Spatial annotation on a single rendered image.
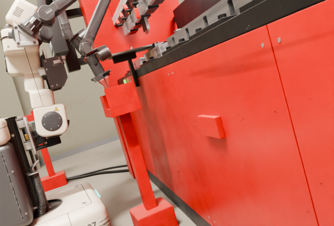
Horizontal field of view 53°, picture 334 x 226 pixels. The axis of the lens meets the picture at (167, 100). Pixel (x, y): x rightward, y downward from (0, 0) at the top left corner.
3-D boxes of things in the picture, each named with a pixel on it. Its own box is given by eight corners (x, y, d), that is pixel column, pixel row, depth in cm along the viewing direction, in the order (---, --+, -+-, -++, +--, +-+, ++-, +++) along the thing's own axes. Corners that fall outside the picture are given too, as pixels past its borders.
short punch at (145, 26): (144, 35, 215) (140, 21, 214) (147, 35, 215) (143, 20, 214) (147, 32, 205) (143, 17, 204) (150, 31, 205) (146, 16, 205)
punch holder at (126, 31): (125, 36, 256) (119, 15, 255) (135, 33, 258) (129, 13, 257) (127, 32, 242) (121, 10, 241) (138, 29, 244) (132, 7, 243)
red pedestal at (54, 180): (44, 188, 357) (21, 113, 351) (67, 180, 363) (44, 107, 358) (42, 192, 337) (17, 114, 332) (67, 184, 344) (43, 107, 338)
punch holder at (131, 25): (128, 30, 237) (122, 8, 236) (140, 28, 239) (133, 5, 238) (132, 26, 223) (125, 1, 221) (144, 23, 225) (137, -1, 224)
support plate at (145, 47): (107, 60, 212) (107, 58, 212) (146, 50, 219) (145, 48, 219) (110, 56, 195) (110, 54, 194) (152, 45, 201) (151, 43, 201)
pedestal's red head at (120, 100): (105, 117, 186) (96, 86, 185) (132, 109, 191) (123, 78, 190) (112, 117, 167) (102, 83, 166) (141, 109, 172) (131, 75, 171)
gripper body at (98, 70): (112, 72, 170) (104, 59, 169) (94, 81, 167) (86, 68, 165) (109, 73, 176) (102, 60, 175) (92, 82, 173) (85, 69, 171)
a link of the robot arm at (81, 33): (62, 35, 213) (63, 32, 205) (76, 24, 216) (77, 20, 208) (76, 49, 216) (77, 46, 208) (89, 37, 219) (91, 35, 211)
